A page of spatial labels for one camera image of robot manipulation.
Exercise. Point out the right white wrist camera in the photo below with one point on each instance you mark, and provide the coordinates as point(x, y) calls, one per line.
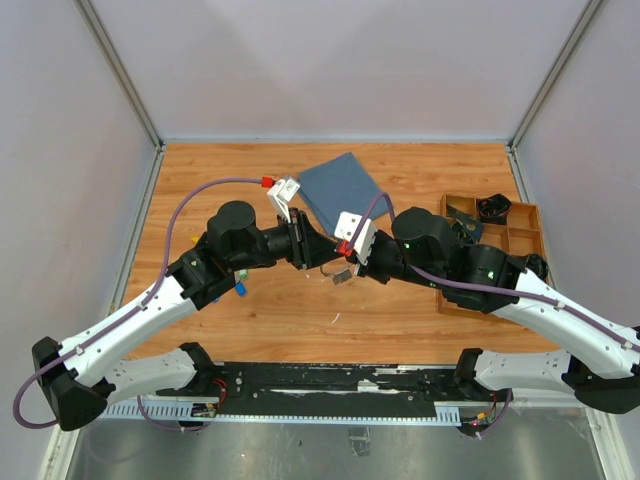
point(355, 238)

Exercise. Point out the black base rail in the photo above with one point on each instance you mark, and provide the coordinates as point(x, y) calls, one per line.
point(325, 392)

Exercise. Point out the dark blue key tag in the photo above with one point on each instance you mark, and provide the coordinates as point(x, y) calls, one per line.
point(240, 289)

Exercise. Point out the folded blue cloth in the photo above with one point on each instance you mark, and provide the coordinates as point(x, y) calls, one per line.
point(341, 184)

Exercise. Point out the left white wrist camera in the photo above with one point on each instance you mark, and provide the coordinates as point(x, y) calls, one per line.
point(280, 194)

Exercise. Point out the silver metal keyring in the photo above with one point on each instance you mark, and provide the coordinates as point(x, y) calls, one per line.
point(337, 277)

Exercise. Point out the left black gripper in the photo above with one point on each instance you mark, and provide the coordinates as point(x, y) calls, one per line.
point(309, 247)

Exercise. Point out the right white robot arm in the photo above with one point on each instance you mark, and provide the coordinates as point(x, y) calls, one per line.
point(597, 360)

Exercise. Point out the wooden compartment tray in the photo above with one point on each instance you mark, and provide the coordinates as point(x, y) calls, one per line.
point(521, 235)

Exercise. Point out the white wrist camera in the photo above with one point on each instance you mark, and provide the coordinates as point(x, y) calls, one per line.
point(355, 238)
point(280, 194)

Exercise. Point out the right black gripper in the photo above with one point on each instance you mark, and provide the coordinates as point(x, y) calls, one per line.
point(369, 270)

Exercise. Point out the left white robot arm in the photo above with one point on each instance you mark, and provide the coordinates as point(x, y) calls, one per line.
point(87, 373)

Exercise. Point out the dark rolled tie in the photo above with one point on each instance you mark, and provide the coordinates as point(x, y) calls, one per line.
point(537, 264)

